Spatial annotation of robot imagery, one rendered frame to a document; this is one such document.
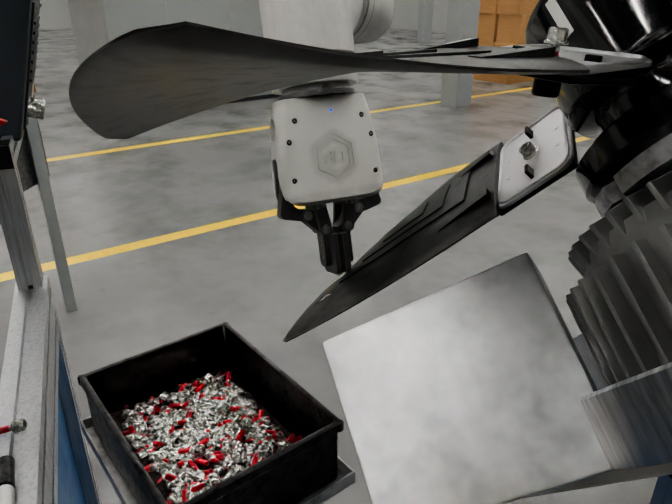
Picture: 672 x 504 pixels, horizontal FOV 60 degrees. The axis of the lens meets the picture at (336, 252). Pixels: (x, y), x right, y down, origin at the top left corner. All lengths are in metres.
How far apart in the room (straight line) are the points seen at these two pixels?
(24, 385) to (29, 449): 0.12
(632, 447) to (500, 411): 0.08
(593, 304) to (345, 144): 0.29
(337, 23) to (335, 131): 0.09
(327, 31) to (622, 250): 0.32
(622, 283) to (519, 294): 0.07
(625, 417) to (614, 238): 0.10
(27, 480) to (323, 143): 0.38
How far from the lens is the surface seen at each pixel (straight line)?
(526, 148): 0.46
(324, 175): 0.54
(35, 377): 0.70
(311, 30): 0.54
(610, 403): 0.33
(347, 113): 0.56
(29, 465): 0.59
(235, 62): 0.20
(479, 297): 0.38
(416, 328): 0.38
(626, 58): 0.38
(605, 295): 0.34
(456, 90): 6.67
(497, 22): 8.83
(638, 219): 0.34
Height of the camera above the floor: 1.23
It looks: 25 degrees down
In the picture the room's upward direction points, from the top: straight up
